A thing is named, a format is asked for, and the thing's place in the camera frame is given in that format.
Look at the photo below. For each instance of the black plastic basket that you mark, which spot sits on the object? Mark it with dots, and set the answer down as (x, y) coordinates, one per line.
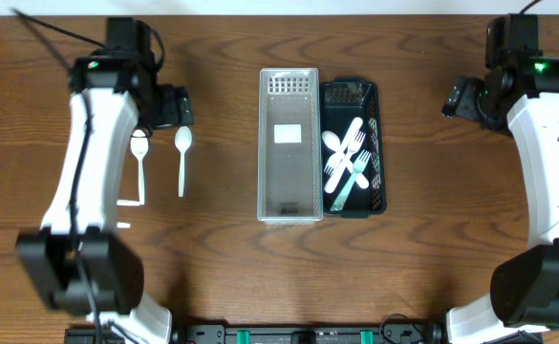
(342, 100)

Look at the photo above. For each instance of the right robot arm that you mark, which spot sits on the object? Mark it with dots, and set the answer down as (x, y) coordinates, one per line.
(518, 97)

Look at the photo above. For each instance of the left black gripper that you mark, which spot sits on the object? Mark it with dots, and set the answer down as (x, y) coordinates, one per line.
(175, 107)

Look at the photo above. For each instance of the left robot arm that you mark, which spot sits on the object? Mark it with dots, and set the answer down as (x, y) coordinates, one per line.
(76, 261)

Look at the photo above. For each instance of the clear plastic basket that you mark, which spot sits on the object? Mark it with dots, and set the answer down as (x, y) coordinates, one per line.
(289, 187)

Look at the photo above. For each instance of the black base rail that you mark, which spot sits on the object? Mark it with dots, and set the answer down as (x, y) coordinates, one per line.
(391, 332)

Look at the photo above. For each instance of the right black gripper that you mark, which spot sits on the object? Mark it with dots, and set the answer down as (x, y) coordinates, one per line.
(462, 101)

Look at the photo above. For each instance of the pale green plastic fork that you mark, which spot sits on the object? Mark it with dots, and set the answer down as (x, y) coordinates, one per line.
(359, 167)

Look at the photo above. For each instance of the white label sticker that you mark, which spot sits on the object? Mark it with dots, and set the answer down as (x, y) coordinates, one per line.
(287, 133)

